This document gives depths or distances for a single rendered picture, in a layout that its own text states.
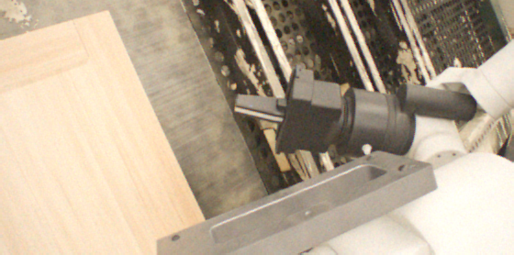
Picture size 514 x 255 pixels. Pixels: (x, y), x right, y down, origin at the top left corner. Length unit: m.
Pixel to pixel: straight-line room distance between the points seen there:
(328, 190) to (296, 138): 0.40
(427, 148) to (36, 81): 0.49
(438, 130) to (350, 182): 0.42
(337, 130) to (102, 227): 0.32
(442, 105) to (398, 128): 0.06
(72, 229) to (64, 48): 0.23
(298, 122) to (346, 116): 0.06
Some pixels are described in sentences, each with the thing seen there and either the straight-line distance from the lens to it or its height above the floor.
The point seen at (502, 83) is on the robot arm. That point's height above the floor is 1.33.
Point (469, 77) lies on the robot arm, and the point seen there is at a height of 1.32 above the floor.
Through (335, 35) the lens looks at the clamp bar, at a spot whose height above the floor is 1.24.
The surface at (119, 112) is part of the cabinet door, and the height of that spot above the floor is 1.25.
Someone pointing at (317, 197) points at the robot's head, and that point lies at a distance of 0.15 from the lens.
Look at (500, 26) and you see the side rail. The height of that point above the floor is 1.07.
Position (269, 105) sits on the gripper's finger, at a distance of 0.55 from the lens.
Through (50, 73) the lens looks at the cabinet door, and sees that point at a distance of 0.61.
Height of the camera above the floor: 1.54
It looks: 29 degrees down
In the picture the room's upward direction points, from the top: straight up
